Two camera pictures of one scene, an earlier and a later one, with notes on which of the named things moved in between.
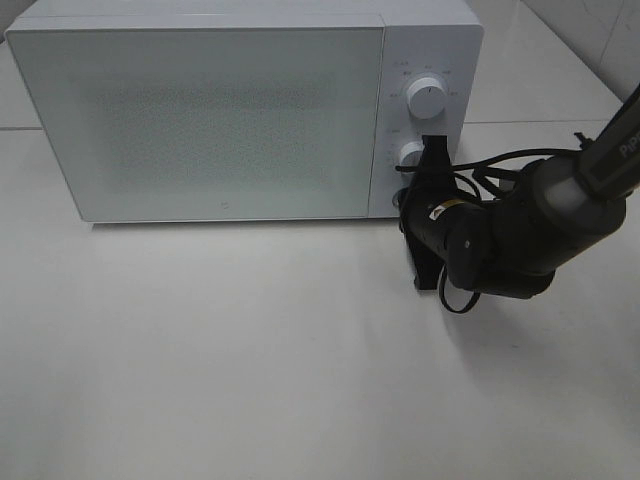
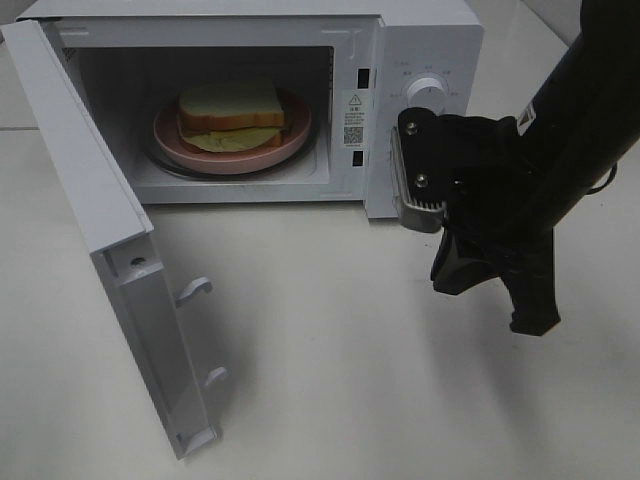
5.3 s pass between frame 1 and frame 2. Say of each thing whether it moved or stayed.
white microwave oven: stayed
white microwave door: moved
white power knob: stayed
